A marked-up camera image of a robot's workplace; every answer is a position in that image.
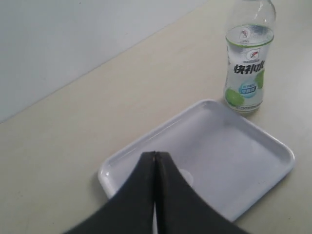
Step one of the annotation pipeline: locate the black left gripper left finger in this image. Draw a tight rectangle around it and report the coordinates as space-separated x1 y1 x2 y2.
66 152 156 234

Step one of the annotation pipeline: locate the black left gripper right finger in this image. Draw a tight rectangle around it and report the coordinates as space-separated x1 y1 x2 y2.
155 152 246 234

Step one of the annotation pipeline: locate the white bottle cap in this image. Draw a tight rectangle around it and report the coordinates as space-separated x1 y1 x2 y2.
179 169 194 187

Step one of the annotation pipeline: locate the clear plastic drink bottle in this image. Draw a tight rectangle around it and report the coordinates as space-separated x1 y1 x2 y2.
224 0 276 113

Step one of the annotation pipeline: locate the white plastic tray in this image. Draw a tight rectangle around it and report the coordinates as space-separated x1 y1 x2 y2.
98 100 295 221

